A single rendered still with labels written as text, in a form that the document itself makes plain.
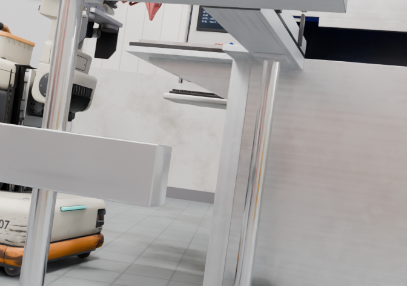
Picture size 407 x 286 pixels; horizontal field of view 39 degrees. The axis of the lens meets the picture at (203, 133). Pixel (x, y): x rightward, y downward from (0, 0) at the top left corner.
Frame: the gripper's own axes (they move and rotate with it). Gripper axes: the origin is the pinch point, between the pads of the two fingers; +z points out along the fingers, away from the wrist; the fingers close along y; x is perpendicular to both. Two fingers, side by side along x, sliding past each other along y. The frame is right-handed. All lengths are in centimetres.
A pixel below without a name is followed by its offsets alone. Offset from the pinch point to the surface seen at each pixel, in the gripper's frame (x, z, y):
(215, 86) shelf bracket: -3.5, 23.8, 29.0
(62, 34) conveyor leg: -92, 26, 23
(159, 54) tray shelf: -10.9, 14.9, 9.8
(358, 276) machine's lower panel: -14, 78, 84
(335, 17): -13, 0, 68
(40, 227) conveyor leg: -92, 65, 23
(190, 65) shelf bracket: -3.5, 16.8, 18.9
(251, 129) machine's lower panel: -14, 38, 46
